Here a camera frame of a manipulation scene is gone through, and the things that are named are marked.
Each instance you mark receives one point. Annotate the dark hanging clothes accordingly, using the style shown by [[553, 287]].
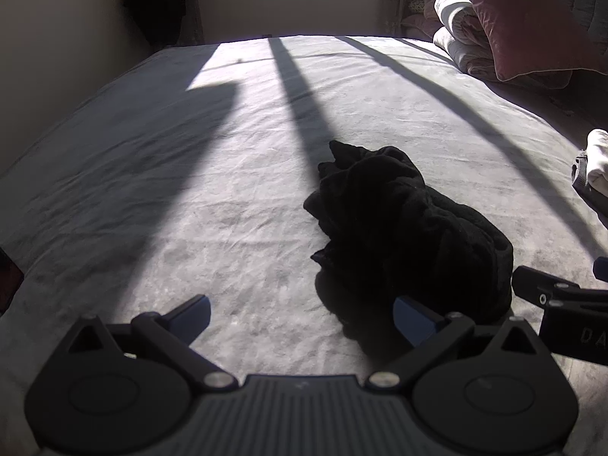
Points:
[[156, 0]]

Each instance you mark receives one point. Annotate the maroon pillow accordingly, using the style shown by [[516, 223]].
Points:
[[522, 19]]

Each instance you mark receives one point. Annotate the black t-shirt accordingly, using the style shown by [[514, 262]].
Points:
[[403, 209]]

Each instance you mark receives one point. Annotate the folded grey garment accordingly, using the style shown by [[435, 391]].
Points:
[[580, 173]]

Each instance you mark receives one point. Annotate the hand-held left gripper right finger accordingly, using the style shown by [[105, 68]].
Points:
[[411, 320]]

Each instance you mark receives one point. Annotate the folded white quilt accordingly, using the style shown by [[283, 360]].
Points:
[[456, 14]]

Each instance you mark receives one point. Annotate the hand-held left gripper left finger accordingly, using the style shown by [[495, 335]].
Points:
[[197, 312]]

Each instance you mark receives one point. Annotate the grey quilted headboard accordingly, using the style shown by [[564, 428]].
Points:
[[593, 4]]

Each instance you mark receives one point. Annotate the folded white garment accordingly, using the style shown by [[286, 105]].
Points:
[[599, 161]]

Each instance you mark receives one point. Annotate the pink pillow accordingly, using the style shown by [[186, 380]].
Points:
[[420, 19]]

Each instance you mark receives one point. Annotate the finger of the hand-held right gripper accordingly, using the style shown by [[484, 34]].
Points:
[[532, 285], [602, 270]]

